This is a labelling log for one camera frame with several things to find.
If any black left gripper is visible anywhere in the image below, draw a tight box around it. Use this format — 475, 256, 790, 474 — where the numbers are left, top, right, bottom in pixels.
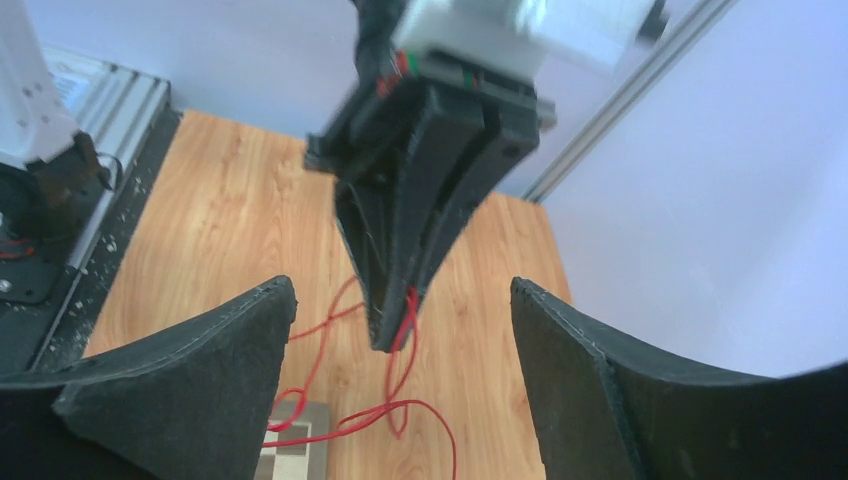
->
303, 73, 540, 352

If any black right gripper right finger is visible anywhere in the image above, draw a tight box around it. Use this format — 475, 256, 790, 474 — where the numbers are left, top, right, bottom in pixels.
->
511, 277, 847, 479

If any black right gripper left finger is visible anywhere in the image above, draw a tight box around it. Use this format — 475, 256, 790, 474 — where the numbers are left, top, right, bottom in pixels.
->
1, 275, 297, 479

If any wooden chessboard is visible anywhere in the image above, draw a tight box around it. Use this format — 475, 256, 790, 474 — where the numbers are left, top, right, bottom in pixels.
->
252, 400, 333, 480

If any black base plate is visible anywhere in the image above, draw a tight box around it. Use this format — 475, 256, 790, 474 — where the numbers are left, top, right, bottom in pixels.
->
1, 107, 182, 375

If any aluminium frame rail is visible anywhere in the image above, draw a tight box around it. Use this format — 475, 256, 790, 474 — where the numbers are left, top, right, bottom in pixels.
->
39, 0, 740, 270

